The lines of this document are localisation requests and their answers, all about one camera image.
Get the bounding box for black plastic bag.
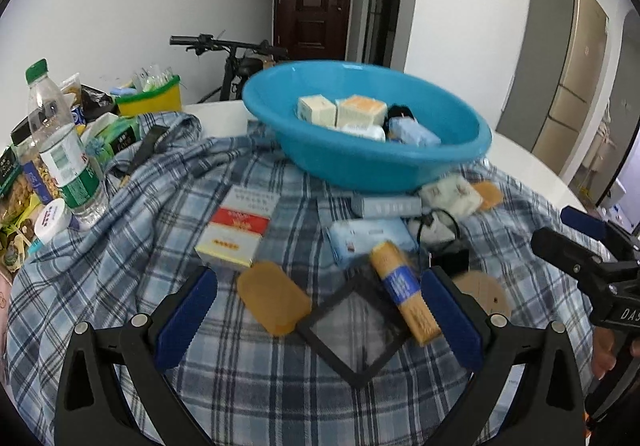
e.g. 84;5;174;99
75;84;117;119

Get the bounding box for white charger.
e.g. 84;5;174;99
407;213;453;244

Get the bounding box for clear green-capped water bottle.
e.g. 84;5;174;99
26;59;108;229

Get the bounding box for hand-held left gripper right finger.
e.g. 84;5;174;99
420;266;591;446

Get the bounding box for open green tissue pack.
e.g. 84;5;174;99
82;113;141;162

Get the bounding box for yellow and green container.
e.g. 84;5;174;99
116;75;183;117

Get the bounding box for bunch of clear sachets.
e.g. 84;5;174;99
132;64;176;92

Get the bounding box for long grey box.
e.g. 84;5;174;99
351;195;422;218

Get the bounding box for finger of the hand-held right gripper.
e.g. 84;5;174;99
530;227;608;287
560;206;640;272

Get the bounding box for black-lidded nut jar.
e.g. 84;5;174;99
11;116;56;207

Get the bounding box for blue plastic basin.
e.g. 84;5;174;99
242;60;493;192

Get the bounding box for round tan wooden disc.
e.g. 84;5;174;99
451;270;512;322

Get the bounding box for black bicycle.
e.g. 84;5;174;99
169;33;291;103

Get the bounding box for black square frame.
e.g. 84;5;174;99
296;273;416;389

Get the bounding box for clear bag of nuts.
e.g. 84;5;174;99
0;181;38;227

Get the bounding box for beige hanging garment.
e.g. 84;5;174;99
590;101;613;167

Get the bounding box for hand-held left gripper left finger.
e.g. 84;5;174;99
54;266;219;446

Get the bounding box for dark brown entrance door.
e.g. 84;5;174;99
272;0;357;61

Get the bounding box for white tissue packet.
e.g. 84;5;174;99
419;175;483;216

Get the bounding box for gold refrigerator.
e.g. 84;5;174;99
495;0;612;177

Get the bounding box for black tube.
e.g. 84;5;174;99
120;125;171;177

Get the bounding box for yellow green snack wrappers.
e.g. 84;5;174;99
0;221;41;272

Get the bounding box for black cable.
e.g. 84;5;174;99
419;207;461;247

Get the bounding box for orange and cream box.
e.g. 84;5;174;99
335;95;388;129

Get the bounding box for person's right hand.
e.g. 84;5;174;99
591;326;621;381

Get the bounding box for light blue wipes pack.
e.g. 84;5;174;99
327;217;418;267

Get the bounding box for gold and blue tube box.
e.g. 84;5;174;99
369;240;443;347

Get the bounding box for light blue packet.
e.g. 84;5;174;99
387;116;442;147

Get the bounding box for white jar lid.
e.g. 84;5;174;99
34;199;72;244

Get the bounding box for blue plaid shirt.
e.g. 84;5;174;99
2;111;601;446

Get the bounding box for amber soap case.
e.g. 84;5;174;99
472;180;505;212
236;261;311;337

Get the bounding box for red and white box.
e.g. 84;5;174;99
194;186;280;269

